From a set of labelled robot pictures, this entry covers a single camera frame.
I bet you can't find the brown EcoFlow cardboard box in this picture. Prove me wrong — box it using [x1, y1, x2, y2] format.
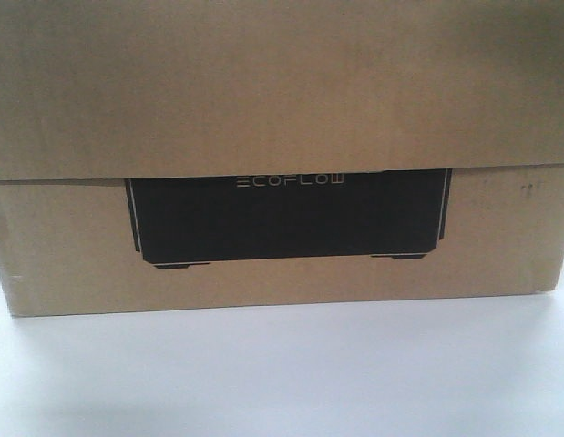
[0, 1, 564, 317]

